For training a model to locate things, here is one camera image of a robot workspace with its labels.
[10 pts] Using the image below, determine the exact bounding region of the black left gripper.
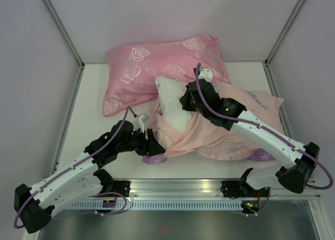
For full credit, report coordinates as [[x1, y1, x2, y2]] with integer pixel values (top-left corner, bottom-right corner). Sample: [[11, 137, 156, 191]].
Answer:
[[117, 129, 165, 156]]

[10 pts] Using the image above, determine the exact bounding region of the white pillow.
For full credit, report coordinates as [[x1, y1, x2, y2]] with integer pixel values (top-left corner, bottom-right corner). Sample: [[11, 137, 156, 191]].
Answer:
[[155, 77, 194, 133]]

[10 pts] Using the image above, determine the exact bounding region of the purple Elsa pillowcase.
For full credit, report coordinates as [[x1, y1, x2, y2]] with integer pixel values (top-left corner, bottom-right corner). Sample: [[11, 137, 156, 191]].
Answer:
[[143, 83, 280, 164]]

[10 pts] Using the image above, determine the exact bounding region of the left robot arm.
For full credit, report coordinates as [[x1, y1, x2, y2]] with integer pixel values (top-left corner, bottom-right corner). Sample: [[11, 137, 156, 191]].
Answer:
[[14, 120, 165, 234]]

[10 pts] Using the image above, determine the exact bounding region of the pink rose-patterned pillow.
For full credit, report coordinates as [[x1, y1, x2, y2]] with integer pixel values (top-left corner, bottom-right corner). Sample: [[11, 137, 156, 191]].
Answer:
[[102, 36, 230, 116]]

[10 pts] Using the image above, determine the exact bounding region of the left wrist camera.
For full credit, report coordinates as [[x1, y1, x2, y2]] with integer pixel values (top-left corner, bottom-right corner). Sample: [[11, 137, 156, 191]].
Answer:
[[133, 113, 149, 133]]

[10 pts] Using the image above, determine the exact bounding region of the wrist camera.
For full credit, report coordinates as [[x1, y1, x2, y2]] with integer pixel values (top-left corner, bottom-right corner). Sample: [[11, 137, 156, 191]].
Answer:
[[198, 67, 213, 82], [133, 113, 149, 133]]

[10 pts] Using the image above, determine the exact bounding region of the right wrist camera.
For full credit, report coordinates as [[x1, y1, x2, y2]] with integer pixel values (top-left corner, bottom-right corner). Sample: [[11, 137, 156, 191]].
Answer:
[[198, 67, 213, 82]]

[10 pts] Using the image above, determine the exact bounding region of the aluminium front rail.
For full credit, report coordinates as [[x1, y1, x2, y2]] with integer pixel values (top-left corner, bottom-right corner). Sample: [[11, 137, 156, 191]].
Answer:
[[91, 177, 321, 200]]

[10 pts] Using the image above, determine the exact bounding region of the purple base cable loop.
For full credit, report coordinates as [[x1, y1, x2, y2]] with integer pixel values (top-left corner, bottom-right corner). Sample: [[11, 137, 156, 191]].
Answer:
[[93, 191, 129, 216]]

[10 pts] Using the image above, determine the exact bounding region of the white slotted cable duct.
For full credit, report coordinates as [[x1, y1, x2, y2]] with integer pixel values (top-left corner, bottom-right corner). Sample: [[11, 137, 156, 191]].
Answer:
[[68, 199, 243, 212]]

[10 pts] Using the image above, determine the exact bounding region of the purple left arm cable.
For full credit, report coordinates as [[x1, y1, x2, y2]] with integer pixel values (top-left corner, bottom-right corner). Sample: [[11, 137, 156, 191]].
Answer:
[[13, 106, 137, 230]]

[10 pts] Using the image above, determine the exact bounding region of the right aluminium frame post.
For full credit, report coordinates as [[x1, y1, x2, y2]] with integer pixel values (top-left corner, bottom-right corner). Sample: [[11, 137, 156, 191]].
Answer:
[[264, 0, 308, 67]]

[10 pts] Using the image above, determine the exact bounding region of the aluminium frame post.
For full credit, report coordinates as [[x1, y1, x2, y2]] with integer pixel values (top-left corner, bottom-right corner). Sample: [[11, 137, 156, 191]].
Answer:
[[264, 0, 308, 67], [41, 0, 85, 69]]

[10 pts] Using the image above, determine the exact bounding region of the left aluminium frame post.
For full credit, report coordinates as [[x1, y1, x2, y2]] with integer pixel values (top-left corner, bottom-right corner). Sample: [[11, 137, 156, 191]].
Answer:
[[41, 0, 85, 69]]

